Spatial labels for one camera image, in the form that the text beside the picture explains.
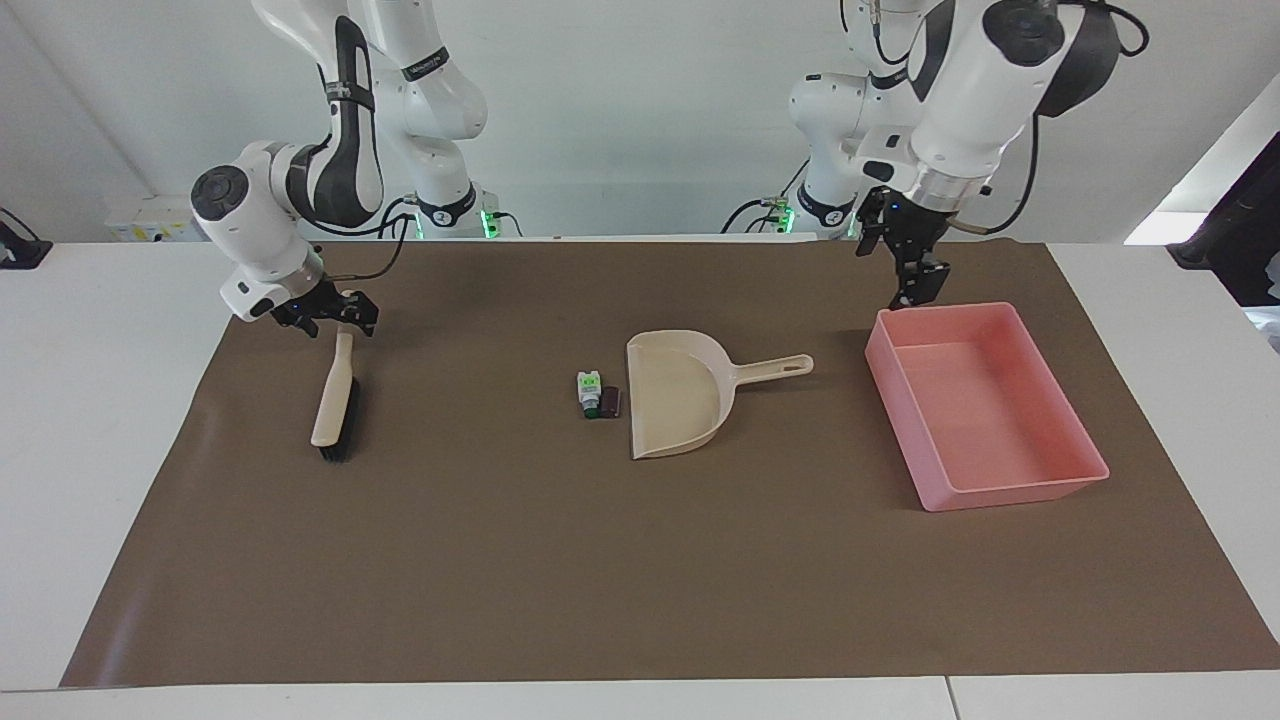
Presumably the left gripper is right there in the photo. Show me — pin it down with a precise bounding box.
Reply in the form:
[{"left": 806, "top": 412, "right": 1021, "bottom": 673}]
[{"left": 855, "top": 190, "right": 953, "bottom": 310}]

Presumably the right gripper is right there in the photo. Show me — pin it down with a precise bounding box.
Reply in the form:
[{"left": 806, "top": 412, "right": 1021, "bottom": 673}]
[{"left": 269, "top": 280, "right": 380, "bottom": 338}]

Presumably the pink plastic bin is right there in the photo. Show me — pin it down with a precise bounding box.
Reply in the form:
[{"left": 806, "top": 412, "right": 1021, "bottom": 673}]
[{"left": 864, "top": 302, "right": 1111, "bottom": 513}]

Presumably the beige plastic dustpan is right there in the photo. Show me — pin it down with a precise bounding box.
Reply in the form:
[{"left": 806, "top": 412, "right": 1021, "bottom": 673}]
[{"left": 626, "top": 329, "right": 815, "bottom": 461}]

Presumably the beige brush with black bristles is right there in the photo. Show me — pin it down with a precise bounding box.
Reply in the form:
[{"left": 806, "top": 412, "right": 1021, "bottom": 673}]
[{"left": 310, "top": 330, "right": 362, "bottom": 464}]

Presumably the black stand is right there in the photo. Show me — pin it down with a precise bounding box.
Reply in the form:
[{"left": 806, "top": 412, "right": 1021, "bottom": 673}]
[
  {"left": 1165, "top": 132, "right": 1280, "bottom": 308},
  {"left": 0, "top": 208, "right": 53, "bottom": 271}
]

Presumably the white power strip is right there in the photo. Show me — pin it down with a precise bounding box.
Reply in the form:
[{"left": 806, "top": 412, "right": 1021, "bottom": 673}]
[{"left": 104, "top": 194, "right": 206, "bottom": 244}]

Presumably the black cable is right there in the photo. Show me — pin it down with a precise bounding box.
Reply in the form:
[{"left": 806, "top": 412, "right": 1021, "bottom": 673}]
[
  {"left": 720, "top": 158, "right": 811, "bottom": 237},
  {"left": 950, "top": 0, "right": 1151, "bottom": 237},
  {"left": 322, "top": 196, "right": 417, "bottom": 282}
]

